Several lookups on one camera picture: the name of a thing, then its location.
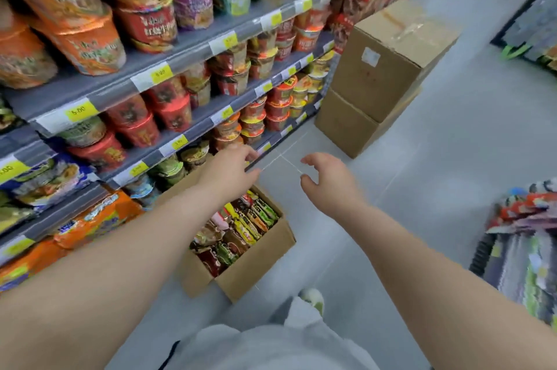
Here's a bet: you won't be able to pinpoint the row of mixed noodle bowls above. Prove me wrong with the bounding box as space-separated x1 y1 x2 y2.
122 50 337 212

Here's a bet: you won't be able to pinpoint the stack of orange noodle packets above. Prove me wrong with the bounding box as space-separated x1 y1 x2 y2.
0 190 144 293

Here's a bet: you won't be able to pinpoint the closed cardboard box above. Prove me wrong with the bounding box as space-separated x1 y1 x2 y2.
330 0 463 124
314 86 423 160

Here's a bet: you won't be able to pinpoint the person's right forearm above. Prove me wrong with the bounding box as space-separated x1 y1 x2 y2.
341 204 557 370

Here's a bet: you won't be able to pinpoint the row of red noodle bowls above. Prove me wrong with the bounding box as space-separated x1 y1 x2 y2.
57 6 332 173

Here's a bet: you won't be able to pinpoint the purple noodle cup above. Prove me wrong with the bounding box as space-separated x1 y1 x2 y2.
167 0 215 31

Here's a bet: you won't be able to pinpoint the rack of colourful rolled mats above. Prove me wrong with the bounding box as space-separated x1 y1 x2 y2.
469 179 557 341

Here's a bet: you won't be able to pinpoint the person's left forearm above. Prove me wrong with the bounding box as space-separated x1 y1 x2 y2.
0 180 230 370

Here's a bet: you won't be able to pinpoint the person's right hand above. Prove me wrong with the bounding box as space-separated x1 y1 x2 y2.
300 152 369 221

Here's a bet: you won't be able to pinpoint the open cardboard box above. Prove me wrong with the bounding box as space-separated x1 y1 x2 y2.
154 161 297 304

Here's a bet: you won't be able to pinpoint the person's light grey trousers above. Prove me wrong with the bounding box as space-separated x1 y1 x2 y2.
159 296 380 370

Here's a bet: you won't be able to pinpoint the person's left hand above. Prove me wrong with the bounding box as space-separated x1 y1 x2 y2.
197 145 263 206

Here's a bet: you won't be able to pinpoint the display of hanging colourful goods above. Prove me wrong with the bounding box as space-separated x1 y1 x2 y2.
491 0 557 73

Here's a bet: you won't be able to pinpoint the person's white green shoe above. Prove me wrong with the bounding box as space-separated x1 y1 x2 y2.
298 287 326 316

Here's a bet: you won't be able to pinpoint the pile of colourful snack packets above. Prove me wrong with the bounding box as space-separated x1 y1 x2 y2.
190 190 280 278

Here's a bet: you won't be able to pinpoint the stack of blue noodle packets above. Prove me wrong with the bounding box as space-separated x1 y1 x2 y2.
0 152 95 236

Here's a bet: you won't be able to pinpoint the grey metal shelf unit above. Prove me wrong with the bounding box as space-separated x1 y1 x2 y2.
0 0 356 267

